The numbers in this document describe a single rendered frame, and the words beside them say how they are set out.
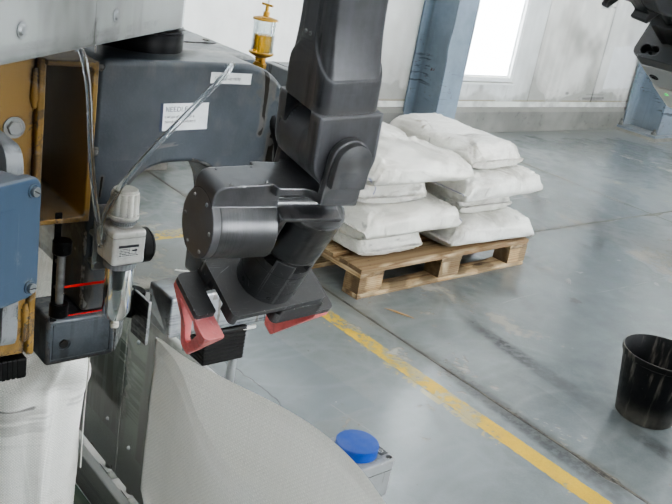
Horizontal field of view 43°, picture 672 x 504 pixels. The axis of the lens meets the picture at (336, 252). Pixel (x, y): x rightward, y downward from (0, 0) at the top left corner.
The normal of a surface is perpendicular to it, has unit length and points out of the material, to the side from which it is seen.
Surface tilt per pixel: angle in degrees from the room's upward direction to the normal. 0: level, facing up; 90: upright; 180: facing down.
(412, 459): 0
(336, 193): 97
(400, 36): 90
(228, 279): 29
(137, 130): 90
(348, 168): 97
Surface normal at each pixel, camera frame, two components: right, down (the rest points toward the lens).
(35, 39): 0.96, 0.23
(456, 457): 0.17, -0.92
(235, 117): 0.62, 0.38
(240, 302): 0.43, -0.61
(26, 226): 0.89, 0.29
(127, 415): -0.77, 0.11
